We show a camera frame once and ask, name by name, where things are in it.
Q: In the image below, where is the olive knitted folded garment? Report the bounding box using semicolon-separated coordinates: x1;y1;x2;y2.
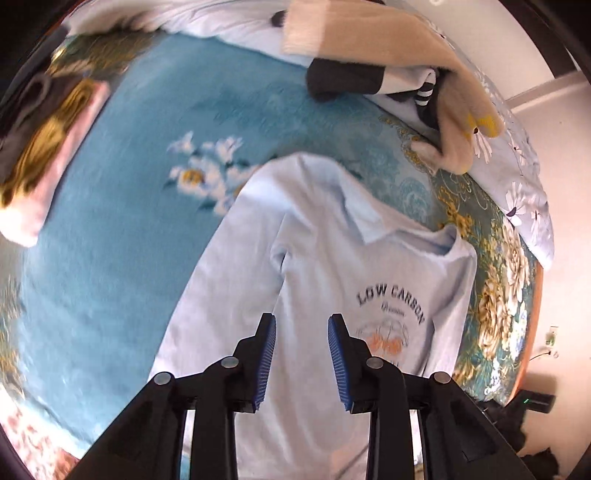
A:
1;79;96;208

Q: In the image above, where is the black device on floor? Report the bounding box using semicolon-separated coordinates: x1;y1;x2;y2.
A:
506;389;556;414

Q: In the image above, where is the black striped garment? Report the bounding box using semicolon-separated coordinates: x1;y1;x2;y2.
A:
305;58;440;130

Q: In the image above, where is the teal floral bed blanket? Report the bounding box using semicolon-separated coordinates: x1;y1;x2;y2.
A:
2;33;537;455

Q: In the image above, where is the dark grey folded garment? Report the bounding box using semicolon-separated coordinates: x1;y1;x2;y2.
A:
1;73;83;182

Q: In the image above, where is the pink folded garment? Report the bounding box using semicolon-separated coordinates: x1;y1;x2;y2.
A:
1;81;110;248

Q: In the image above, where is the grey floral duvet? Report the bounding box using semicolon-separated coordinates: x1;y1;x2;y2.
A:
66;1;555;269

